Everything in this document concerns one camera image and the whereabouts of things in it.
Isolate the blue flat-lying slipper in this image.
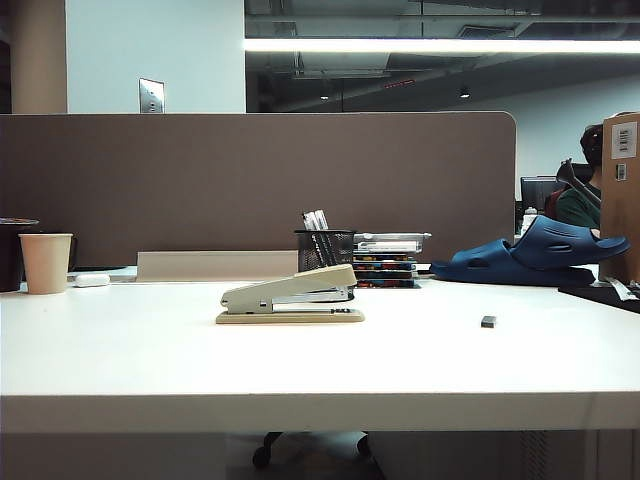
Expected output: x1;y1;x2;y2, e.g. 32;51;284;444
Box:
429;238;594;288

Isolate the black office chair headrest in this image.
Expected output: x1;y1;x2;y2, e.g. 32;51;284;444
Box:
556;157;603;206

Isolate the seated person in green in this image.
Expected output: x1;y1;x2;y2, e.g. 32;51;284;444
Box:
554;124;604;229

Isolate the black mesh pen holder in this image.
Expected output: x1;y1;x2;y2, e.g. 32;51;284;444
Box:
293;229;358;274

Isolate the long ceiling light strip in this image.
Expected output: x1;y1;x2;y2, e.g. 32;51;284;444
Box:
242;37;640;55

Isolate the silver tray with papers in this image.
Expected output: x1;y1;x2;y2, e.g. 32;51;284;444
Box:
352;231;433;254

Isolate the brown cardboard box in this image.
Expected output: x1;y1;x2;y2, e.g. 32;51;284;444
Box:
598;111;640;282

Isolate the black lidded container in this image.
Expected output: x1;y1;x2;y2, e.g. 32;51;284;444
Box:
0;217;41;293

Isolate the beige paper cup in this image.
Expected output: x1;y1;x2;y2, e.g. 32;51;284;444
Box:
18;232;74;295

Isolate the stack of colourful boxes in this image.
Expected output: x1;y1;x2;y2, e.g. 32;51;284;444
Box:
352;251;421;290

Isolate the metal wall switch plate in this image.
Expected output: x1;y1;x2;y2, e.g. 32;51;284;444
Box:
138;77;167;115

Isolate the black computer monitor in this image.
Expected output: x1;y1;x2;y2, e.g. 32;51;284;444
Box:
519;175;569;212

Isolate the black desk mat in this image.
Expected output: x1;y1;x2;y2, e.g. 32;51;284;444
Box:
557;278;640;315

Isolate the brown desk divider panel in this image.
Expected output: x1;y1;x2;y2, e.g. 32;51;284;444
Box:
0;110;518;269

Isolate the beige desktop stapler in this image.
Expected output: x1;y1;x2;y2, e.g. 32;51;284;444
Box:
215;263;367;326

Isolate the blue tilted slipper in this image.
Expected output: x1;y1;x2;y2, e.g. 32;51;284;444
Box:
509;215;632;272

